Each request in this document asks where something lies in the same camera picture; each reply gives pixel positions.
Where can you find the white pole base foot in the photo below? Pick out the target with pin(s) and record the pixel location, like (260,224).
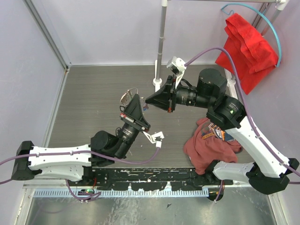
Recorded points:
(156,82)

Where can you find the maroon printed t-shirt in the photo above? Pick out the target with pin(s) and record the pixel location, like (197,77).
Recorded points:
(210,143)

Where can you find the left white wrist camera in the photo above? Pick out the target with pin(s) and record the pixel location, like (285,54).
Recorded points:
(155,138)

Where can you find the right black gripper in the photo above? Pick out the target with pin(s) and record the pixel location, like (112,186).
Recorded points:
(166,99)

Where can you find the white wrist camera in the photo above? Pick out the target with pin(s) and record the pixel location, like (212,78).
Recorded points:
(178,68)
(155,138)

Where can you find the metal rack pole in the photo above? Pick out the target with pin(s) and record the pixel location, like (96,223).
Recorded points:
(164,4)

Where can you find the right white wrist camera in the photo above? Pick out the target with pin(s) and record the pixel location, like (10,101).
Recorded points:
(178,68)

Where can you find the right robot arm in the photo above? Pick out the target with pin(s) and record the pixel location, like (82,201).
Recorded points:
(268,173)

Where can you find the red cloth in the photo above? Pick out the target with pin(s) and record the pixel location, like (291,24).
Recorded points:
(252,55)

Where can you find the blue clothes hanger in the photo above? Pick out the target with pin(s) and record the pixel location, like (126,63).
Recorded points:
(265,19)

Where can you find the black mounting plate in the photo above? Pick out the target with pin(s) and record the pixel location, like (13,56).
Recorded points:
(147,179)

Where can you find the blue tagged key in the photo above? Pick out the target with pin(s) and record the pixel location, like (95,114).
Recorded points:
(145,107)

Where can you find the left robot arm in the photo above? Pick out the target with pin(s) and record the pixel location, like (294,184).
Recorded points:
(75,163)

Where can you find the slotted cable duct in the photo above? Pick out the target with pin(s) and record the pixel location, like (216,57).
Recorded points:
(59,192)

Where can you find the aluminium corner profile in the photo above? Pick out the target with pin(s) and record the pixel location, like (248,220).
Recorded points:
(45,25)

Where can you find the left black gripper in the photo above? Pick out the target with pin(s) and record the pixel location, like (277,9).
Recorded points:
(133,114)

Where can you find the metal keyring with keys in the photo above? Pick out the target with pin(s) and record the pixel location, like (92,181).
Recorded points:
(127,96)

